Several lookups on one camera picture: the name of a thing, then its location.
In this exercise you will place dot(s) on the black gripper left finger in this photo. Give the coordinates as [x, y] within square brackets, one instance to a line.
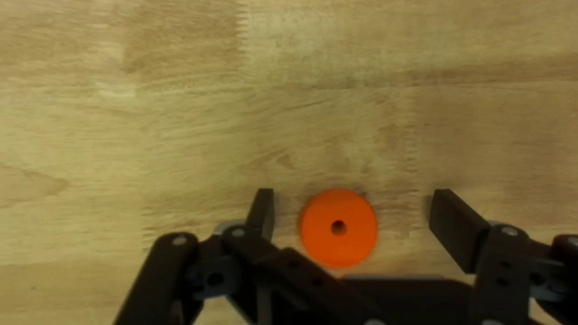
[263, 271]

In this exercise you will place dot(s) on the orange disk with hole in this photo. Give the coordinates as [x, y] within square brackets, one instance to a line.
[345, 209]

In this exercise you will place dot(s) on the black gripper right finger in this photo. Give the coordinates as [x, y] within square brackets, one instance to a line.
[480, 240]

